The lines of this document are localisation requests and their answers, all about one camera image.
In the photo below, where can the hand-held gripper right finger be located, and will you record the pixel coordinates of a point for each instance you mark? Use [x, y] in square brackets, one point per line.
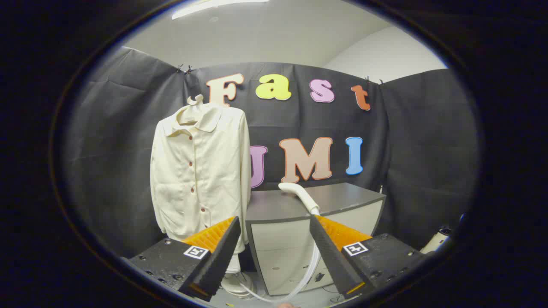
[329, 252]

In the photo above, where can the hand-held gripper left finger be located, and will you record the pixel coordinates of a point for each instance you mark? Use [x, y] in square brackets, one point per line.
[222, 256]

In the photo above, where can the cream button-up shirt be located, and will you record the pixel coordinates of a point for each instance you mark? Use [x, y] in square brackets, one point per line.
[214, 171]

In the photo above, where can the white round stand base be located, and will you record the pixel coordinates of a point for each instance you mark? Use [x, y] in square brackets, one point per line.
[235, 283]

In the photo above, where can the grey and white cabinet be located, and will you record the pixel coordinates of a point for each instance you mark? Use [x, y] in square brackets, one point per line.
[282, 239]

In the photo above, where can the white cylindrical device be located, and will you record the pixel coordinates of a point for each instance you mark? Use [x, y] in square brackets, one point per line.
[436, 241]

